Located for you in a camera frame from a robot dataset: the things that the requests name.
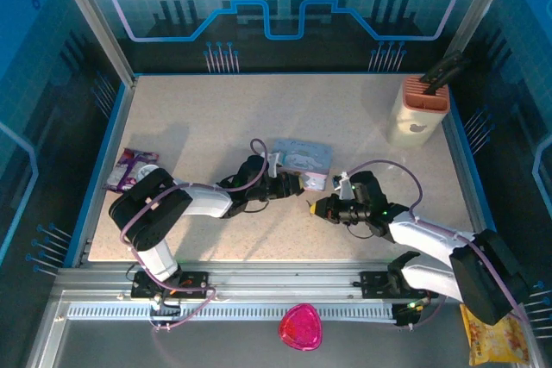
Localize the aluminium frame post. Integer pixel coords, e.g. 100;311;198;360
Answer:
445;0;521;59
46;0;138;87

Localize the pink plastic bowl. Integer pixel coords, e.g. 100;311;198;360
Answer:
278;303;324;352

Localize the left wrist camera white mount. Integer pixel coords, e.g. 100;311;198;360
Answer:
264;149;286;179

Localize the light blue tissue pack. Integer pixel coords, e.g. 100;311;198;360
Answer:
272;138;334;193

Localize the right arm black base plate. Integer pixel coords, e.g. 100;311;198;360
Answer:
359;271;439;300

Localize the purple snack bag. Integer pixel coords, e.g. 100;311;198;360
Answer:
104;147;160;193

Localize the yellow snack bag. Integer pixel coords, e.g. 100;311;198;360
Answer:
459;303;531;367

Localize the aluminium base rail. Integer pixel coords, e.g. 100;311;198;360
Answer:
51;260;518;301

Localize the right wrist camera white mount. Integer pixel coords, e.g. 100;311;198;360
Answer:
333;171;354;202

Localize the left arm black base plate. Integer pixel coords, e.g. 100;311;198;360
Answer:
129;271;211;300

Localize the cream knife block pink top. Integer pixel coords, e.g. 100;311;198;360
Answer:
386;74;452;148

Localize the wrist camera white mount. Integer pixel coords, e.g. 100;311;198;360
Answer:
333;171;354;202
264;149;286;179

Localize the black knife handle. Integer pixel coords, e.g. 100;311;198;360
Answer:
427;57;472;97
420;50;463;84

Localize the slotted grey cable duct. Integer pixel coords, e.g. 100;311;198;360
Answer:
67;303;398;322

